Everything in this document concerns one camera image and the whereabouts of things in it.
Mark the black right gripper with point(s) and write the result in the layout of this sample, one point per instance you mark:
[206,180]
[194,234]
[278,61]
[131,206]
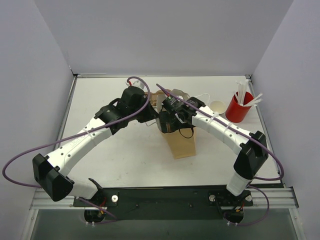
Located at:
[166,122]

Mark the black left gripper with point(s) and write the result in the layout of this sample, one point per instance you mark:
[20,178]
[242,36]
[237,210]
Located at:
[149,114]

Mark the brown paper bag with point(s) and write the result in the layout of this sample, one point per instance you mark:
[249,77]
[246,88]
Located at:
[182,143]

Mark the brown pulp cup carrier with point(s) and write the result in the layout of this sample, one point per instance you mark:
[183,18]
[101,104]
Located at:
[156,98]

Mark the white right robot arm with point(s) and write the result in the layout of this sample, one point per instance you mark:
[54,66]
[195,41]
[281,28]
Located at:
[250,148]

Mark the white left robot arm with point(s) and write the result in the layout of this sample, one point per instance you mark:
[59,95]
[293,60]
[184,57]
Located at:
[51,171]

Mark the stacked brown paper cups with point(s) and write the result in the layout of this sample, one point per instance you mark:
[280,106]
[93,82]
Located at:
[218,107]

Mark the red straw holder cup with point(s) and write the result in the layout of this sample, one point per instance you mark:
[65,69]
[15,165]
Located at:
[235,112]

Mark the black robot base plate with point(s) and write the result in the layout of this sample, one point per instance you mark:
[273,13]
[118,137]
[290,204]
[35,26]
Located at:
[199,202]

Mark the aluminium rail frame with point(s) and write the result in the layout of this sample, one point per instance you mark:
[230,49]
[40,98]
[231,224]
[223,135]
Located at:
[278,198]

